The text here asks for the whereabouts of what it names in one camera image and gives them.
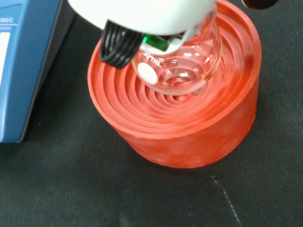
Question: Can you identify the red ribbed flask stand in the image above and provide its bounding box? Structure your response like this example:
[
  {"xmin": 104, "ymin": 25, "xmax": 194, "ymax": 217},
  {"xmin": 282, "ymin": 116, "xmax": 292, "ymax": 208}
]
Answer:
[{"xmin": 87, "ymin": 0, "xmax": 263, "ymax": 169}]

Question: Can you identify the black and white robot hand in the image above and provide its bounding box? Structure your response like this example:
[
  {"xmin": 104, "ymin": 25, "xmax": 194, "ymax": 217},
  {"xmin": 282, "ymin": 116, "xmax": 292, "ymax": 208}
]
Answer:
[{"xmin": 67, "ymin": 0, "xmax": 217, "ymax": 70}]

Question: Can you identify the black bench cloth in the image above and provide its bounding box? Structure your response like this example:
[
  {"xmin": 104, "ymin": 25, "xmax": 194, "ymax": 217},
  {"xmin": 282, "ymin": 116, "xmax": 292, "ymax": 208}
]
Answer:
[{"xmin": 0, "ymin": 0, "xmax": 303, "ymax": 227}]

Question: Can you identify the heater with blue base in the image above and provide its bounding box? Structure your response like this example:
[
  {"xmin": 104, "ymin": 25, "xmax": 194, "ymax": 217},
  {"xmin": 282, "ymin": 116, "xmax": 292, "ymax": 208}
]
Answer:
[{"xmin": 0, "ymin": 0, "xmax": 78, "ymax": 144}]

